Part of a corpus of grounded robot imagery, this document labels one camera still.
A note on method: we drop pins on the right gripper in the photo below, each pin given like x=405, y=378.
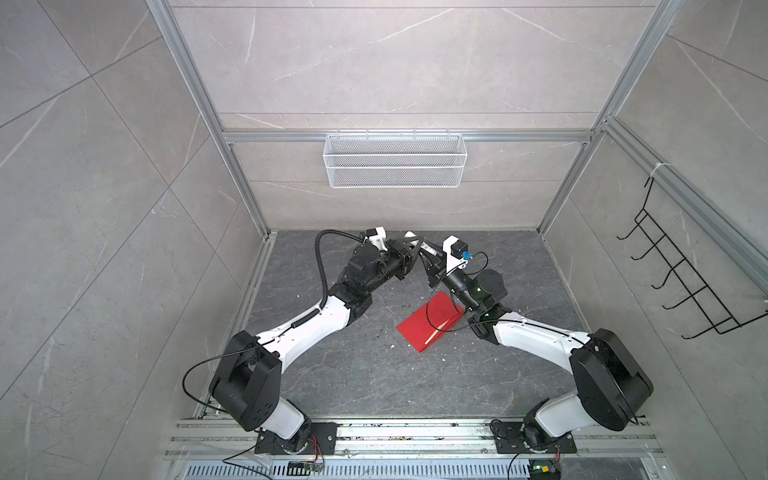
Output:
x=438, y=261

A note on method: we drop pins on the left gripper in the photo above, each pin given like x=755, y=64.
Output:
x=402, y=253

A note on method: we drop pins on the red envelope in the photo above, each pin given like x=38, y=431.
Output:
x=441, y=309

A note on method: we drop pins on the beige letter paper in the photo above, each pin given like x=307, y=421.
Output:
x=436, y=334

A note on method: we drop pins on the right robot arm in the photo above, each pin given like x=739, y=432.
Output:
x=610, y=386

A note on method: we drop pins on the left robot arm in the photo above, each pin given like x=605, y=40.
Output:
x=247, y=381

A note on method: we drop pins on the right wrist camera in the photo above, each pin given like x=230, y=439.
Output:
x=456, y=252

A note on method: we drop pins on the white wire mesh basket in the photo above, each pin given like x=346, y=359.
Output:
x=394, y=161

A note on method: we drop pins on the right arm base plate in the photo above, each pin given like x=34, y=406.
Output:
x=519, y=437

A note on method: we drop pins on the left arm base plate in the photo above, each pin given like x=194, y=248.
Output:
x=314, y=437

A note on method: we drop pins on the black wire hook rack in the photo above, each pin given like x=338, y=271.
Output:
x=718, y=317

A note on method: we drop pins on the grey slotted cable duct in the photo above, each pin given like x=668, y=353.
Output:
x=365, y=469

